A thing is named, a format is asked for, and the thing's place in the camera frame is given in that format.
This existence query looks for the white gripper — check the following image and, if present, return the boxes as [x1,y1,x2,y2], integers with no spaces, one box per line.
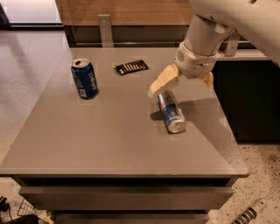
[148,42,218,97]

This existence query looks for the Red Bull can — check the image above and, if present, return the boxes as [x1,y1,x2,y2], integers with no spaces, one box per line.
[157,90,186,134]

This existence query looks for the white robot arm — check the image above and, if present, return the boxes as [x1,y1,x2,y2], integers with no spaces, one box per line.
[149,0,280,97]

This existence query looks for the blue Pepsi can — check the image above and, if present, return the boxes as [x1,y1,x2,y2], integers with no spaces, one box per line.
[71,59,99,100]

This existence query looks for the grey drawer cabinet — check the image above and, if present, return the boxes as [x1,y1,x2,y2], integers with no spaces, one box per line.
[0,48,249,215]

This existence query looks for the white power strip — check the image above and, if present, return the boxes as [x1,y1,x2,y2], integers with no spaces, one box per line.
[231,199,267,224]

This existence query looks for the lower grey drawer front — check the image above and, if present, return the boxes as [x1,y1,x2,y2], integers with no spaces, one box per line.
[55,213,208,224]

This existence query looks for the right metal bracket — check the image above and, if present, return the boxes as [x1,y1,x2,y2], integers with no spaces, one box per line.
[223,32,241,57]

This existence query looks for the metal bracket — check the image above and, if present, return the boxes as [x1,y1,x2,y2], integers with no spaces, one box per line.
[98,14,114,48]
[223,32,241,57]

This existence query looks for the left metal bracket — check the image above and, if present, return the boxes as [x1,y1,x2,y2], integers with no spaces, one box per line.
[98,14,114,48]

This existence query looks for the wire basket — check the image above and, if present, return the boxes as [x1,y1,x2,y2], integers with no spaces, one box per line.
[17,199,37,216]

